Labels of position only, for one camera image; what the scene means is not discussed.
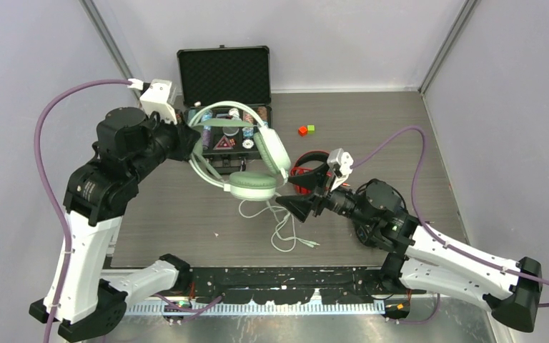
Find red headphones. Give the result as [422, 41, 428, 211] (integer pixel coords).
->
[291, 151, 348, 195]

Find black poker chip case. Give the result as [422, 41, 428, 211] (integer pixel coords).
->
[176, 45, 275, 176]

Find red triangular dealer button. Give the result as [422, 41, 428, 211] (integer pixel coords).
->
[213, 136, 234, 151]

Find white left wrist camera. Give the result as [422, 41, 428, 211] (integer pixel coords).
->
[128, 79, 179, 125]

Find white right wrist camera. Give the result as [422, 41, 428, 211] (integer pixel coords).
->
[327, 148, 354, 192]

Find purple poker chip stack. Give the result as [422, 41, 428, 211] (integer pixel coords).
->
[202, 126, 212, 151]

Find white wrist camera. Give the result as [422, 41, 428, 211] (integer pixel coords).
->
[327, 148, 354, 192]
[128, 79, 179, 125]

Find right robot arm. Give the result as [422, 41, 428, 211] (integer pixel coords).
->
[276, 179, 542, 333]

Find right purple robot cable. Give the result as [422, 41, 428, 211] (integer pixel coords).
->
[352, 125, 549, 309]

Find mint green headphones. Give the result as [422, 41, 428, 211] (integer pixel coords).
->
[185, 101, 291, 202]

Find black blue headphones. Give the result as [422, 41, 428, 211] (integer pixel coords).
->
[353, 179, 407, 252]

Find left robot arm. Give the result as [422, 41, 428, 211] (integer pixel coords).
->
[29, 107, 199, 342]

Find orange poker chip stack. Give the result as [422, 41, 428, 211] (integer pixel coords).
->
[242, 111, 255, 149]

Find orange green cube block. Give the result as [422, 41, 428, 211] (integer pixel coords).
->
[297, 124, 315, 136]

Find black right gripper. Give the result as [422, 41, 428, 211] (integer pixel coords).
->
[276, 160, 375, 227]

